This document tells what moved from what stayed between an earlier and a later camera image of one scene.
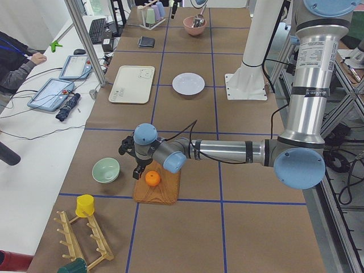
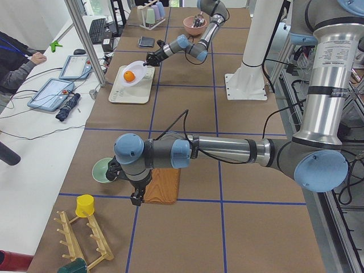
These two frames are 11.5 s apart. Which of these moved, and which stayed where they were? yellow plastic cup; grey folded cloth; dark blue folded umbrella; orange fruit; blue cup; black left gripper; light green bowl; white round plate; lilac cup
Moved: orange fruit; white round plate; black left gripper
Stayed: light green bowl; dark blue folded umbrella; yellow plastic cup; grey folded cloth; blue cup; lilac cup
